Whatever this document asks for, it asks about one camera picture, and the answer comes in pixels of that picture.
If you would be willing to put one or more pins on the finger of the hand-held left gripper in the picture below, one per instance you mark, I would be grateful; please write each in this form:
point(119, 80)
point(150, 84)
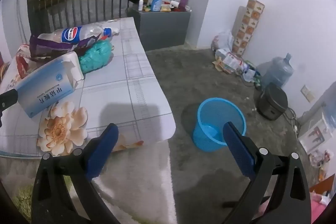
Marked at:
point(8, 98)

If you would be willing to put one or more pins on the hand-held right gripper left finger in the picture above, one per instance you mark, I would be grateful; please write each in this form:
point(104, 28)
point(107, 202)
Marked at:
point(102, 150)

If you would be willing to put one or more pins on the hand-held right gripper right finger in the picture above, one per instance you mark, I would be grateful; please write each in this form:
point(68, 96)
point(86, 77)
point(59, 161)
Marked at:
point(239, 150)

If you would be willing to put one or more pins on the blue white medicine box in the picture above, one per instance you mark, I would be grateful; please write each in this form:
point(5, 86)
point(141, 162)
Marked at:
point(42, 87)

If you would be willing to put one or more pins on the blue plastic wastebasket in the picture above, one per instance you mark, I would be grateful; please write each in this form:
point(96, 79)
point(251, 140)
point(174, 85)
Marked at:
point(210, 119)

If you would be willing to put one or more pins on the purple snack bag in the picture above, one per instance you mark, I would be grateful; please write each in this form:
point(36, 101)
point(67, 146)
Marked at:
point(44, 48)

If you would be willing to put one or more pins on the clear plastic soda bottle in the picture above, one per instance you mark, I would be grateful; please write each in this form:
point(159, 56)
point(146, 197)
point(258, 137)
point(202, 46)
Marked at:
point(71, 33)

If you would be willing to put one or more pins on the white fluffy rug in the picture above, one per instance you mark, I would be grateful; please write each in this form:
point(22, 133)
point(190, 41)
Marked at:
point(147, 174)

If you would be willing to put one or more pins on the black rice cooker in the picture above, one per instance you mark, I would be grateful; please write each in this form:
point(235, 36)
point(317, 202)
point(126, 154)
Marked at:
point(271, 102)

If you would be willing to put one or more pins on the floral tablecloth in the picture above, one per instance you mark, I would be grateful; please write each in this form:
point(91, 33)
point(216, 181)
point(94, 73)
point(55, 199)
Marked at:
point(118, 87)

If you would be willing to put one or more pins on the blue water jug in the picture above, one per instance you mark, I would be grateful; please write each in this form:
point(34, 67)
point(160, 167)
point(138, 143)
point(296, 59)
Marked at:
point(278, 71)

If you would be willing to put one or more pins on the teal plastic bag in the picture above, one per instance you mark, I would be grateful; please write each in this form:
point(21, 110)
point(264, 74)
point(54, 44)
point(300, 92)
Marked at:
point(95, 56)

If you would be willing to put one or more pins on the pink cloth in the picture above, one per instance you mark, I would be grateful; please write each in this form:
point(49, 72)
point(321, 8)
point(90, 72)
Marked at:
point(321, 204)

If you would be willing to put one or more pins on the white plastic bag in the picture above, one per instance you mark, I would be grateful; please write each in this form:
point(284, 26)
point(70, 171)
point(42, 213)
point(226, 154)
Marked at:
point(223, 40)

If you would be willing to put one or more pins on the tall patterned box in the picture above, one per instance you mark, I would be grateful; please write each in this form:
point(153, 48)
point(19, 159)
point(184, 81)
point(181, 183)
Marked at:
point(248, 27)

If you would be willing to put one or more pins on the grey cabinet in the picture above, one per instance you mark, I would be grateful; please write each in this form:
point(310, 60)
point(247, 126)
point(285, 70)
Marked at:
point(162, 29)

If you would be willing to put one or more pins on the small white bottle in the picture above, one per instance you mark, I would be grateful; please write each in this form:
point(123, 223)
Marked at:
point(141, 5)

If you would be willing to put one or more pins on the blue detergent bottle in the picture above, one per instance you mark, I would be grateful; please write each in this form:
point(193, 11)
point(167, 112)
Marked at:
point(157, 2)

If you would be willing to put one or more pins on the purple cup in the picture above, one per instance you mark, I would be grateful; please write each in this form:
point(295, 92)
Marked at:
point(183, 1)

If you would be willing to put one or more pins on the wall outlet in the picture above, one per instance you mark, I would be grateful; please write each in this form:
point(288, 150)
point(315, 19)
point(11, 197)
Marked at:
point(307, 93)

